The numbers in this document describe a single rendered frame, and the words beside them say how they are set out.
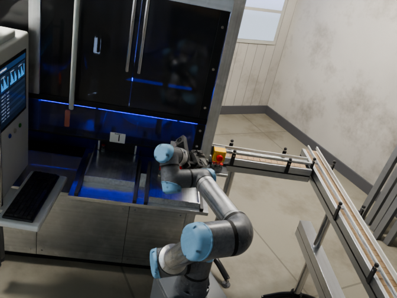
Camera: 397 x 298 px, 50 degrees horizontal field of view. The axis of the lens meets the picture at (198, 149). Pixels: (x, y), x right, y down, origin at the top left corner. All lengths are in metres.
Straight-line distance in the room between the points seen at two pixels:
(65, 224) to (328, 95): 3.44
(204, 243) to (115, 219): 1.49
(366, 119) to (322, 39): 1.13
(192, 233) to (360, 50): 3.84
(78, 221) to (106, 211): 0.19
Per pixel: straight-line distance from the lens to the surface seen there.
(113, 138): 2.40
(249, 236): 1.37
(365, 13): 4.91
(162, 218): 2.69
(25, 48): 2.19
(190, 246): 1.32
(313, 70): 5.35
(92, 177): 2.24
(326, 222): 2.66
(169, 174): 1.62
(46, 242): 2.92
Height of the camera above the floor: 2.15
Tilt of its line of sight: 28 degrees down
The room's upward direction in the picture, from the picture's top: 12 degrees clockwise
